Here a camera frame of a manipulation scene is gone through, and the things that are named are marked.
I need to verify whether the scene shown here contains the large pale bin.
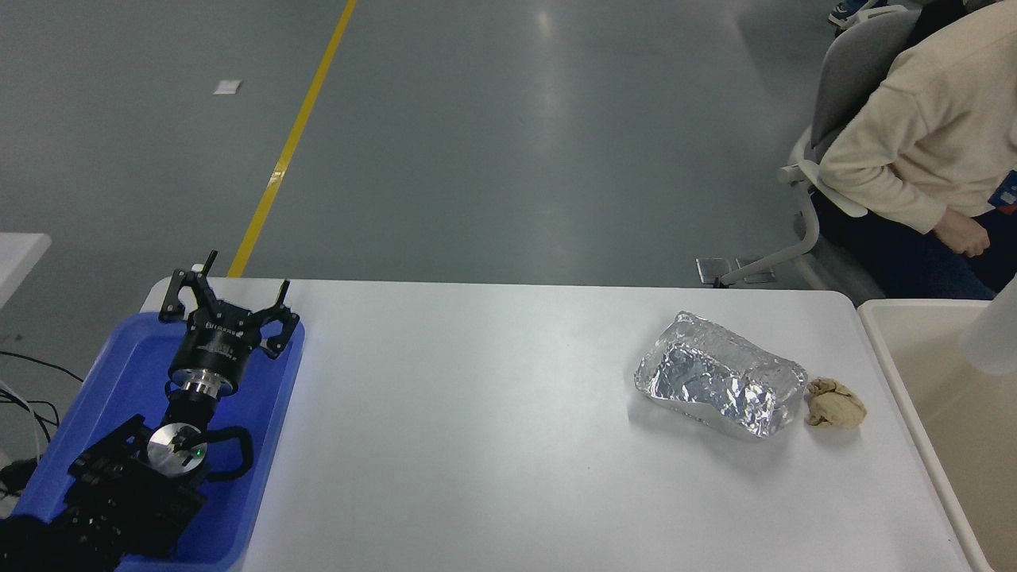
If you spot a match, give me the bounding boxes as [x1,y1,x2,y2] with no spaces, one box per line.
[858,299,1017,572]

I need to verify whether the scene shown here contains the blue plastic tray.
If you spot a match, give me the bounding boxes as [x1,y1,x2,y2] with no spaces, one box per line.
[12,311,305,571]

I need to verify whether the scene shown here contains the person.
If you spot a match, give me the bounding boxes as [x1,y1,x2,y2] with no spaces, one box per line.
[810,0,1017,301]

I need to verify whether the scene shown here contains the person's hand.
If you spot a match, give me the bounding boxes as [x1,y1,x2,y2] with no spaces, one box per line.
[931,211,992,257]

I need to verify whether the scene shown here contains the crumpled tan paper ball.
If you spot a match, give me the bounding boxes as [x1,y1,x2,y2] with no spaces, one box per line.
[804,377,868,430]

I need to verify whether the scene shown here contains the white paper cup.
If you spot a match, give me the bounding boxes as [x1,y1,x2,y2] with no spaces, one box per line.
[958,274,1017,376]

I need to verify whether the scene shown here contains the looped black cable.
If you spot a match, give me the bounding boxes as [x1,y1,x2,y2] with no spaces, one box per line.
[0,389,60,436]

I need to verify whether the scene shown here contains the crumpled foil tray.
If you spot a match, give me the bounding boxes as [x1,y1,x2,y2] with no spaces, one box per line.
[633,311,808,439]

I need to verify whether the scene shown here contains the thin black cable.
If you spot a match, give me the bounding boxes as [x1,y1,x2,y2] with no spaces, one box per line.
[0,350,84,384]

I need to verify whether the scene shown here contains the grey office chair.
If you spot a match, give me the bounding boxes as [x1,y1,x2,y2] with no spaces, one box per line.
[697,6,926,307]

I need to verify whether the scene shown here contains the white cable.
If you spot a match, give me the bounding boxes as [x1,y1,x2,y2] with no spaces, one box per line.
[0,380,44,470]

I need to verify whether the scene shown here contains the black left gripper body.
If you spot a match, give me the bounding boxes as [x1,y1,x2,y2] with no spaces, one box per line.
[169,304,265,382]

